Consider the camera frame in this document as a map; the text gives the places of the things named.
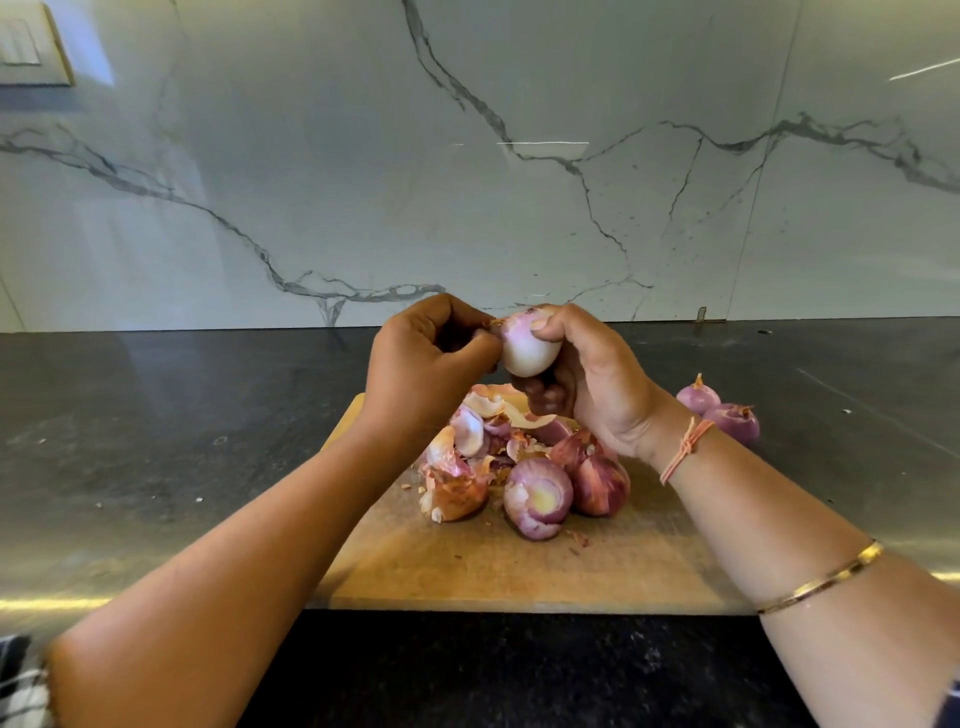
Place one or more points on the person's left forearm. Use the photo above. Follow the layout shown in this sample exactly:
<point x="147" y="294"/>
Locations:
<point x="210" y="600"/>

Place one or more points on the wooden cutting board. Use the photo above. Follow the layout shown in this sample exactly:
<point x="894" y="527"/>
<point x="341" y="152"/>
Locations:
<point x="435" y="570"/>

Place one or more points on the brownish red onion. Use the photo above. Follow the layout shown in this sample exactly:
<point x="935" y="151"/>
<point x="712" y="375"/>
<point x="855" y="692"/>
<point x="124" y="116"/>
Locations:
<point x="528" y="348"/>

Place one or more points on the person's right hand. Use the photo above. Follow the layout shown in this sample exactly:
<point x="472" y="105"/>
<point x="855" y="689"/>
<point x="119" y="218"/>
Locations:
<point x="612" y="383"/>

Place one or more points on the small red onion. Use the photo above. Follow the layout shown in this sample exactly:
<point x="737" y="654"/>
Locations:
<point x="696" y="396"/>

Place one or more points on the gold bangle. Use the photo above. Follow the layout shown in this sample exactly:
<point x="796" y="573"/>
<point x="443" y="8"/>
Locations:
<point x="822" y="579"/>

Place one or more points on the black white plaid sleeve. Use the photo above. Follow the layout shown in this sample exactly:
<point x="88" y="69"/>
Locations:
<point x="18" y="690"/>

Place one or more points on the person's left hand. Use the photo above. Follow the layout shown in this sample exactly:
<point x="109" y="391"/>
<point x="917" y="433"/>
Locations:
<point x="417" y="375"/>

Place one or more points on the red onion with pale patch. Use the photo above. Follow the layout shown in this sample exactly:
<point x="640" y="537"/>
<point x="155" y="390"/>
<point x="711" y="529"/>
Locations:
<point x="537" y="498"/>

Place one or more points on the person's right forearm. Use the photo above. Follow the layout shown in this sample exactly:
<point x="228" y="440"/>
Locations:
<point x="818" y="570"/>

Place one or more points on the white wall switch plate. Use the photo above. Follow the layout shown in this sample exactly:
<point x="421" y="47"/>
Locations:
<point x="27" y="42"/>

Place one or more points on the pile of onion peels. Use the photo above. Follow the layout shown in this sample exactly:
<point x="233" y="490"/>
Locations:
<point x="465" y="435"/>

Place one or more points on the small brown wall-edge object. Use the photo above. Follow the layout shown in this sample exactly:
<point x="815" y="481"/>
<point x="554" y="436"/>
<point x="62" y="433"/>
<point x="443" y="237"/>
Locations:
<point x="699" y="317"/>

